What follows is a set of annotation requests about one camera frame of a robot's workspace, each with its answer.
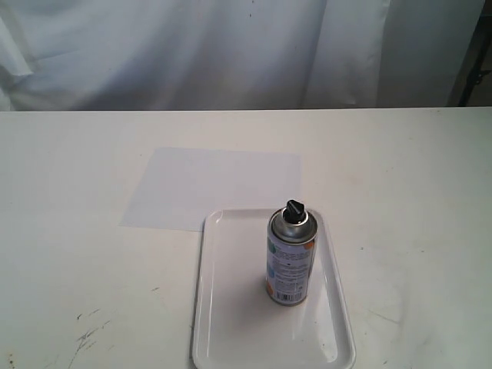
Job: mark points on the white plastic tray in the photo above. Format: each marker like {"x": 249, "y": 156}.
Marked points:
{"x": 238, "y": 325}

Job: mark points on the dark metal stand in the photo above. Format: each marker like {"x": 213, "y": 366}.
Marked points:
{"x": 477, "y": 85}

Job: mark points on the white backdrop cloth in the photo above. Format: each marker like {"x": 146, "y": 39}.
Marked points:
{"x": 213, "y": 55}

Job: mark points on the white paper sheet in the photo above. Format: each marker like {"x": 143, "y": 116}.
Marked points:
{"x": 182, "y": 186}

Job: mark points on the silver spray can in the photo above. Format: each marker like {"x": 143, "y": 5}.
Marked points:
{"x": 291, "y": 248}

